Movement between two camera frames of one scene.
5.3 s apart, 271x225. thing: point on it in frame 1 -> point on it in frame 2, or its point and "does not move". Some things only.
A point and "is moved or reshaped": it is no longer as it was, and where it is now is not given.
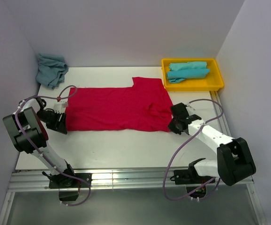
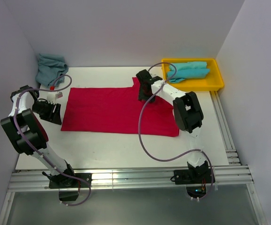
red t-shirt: [145, 107] is moved or reshaped
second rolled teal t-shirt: [179, 75] does not move
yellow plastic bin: [214, 82] does not move
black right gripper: [171, 127] -> [141, 95]
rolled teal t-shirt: [188, 65] does not move
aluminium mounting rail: [38, 177] does not move
